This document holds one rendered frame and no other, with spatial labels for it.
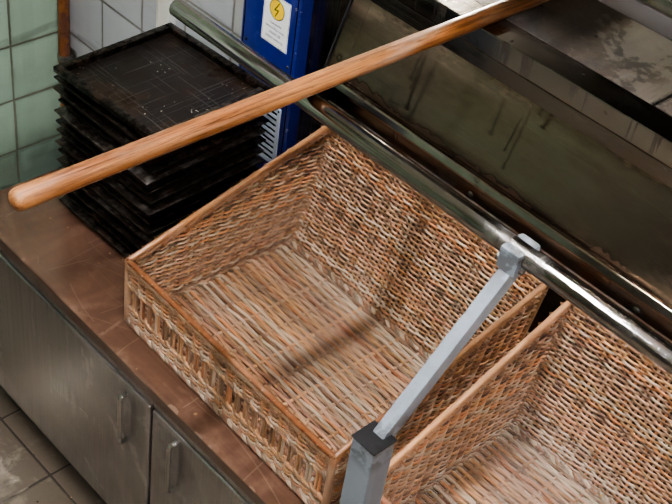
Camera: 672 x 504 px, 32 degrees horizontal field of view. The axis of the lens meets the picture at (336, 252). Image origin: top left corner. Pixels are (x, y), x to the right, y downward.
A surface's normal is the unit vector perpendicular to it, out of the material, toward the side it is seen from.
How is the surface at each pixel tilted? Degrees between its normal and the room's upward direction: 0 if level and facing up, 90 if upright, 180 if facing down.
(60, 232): 0
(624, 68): 0
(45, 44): 90
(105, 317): 0
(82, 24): 90
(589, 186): 70
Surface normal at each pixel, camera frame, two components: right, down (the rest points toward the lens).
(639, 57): 0.12, -0.75
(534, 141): -0.64, 0.10
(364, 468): -0.73, 0.37
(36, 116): 0.68, 0.54
